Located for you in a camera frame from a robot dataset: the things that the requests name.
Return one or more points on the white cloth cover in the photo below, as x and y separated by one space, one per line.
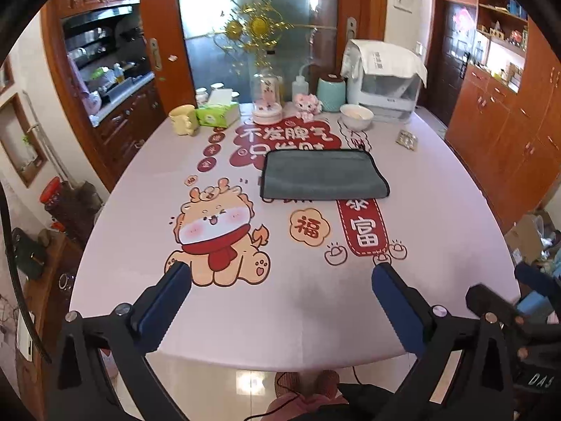
381 59

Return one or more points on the white squeeze bottle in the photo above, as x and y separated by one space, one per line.
299 90

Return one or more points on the grey towel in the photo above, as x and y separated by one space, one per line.
322 175

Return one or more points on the wooden kitchen cabinet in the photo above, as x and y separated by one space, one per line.
118 109

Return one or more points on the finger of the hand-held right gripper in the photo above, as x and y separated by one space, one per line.
537 278
486 298

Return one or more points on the frosted glass door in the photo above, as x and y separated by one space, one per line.
285 0

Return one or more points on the pink plush toy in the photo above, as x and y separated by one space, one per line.
307 104

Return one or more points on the white countertop appliance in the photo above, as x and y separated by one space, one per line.
388 96

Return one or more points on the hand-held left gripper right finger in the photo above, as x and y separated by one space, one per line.
394 307

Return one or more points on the cardboard box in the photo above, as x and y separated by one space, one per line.
526 237

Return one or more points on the yellow mug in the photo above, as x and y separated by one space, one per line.
183 119

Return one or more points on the green tissue box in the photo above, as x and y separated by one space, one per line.
217 114

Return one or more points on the small white jar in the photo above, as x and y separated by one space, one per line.
201 97

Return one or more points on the wall switch panel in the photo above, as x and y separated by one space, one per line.
403 1

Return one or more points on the pink slipper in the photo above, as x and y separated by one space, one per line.
326 381
287 383

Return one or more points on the wooden storage cabinet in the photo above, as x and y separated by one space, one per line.
504 140

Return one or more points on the white bowl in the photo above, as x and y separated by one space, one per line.
356 116

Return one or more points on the dark wooden door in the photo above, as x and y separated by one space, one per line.
453 52

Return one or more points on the red lid jar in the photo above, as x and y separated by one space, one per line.
52 193

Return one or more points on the glass dome with figurine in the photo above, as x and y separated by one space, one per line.
267 96

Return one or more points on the mint green canister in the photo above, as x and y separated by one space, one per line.
331 94

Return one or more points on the golden decorative branch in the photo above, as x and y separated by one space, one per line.
256 26

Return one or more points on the silver blister pack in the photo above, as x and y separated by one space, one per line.
406 140

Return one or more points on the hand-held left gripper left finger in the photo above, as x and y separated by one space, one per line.
164 302

